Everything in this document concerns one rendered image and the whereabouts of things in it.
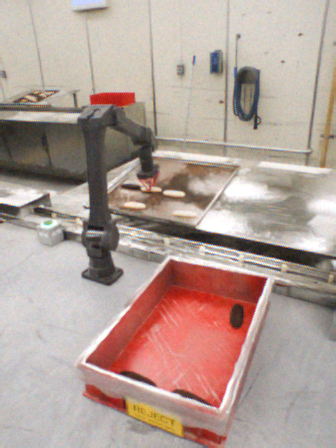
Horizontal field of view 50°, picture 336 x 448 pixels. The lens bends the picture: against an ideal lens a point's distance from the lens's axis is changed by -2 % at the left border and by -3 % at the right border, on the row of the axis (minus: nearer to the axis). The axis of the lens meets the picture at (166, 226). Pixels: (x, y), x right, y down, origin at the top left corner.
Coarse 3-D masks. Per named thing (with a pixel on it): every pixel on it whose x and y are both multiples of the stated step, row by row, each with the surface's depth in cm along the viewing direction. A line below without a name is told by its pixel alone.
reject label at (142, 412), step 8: (128, 408) 71; (136, 408) 70; (144, 408) 69; (136, 416) 71; (144, 416) 70; (152, 416) 69; (160, 416) 68; (152, 424) 70; (160, 424) 69; (168, 424) 68; (176, 424) 67; (176, 432) 68
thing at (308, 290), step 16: (16, 224) 158; (32, 224) 152; (64, 224) 148; (80, 240) 141; (128, 240) 133; (144, 256) 128; (160, 256) 124; (176, 256) 122; (192, 256) 121; (208, 256) 120; (272, 272) 110; (288, 288) 104; (304, 288) 102; (320, 288) 102; (320, 304) 102
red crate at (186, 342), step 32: (160, 320) 99; (192, 320) 98; (224, 320) 98; (128, 352) 88; (160, 352) 88; (192, 352) 88; (224, 352) 87; (160, 384) 79; (192, 384) 79; (224, 384) 79
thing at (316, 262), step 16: (112, 176) 215; (80, 192) 193; (48, 208) 175; (64, 208) 174; (80, 208) 173; (128, 224) 155; (144, 224) 154; (192, 240) 140; (208, 240) 139; (224, 240) 139; (224, 256) 128; (272, 256) 127; (288, 256) 126; (304, 256) 126; (288, 272) 117
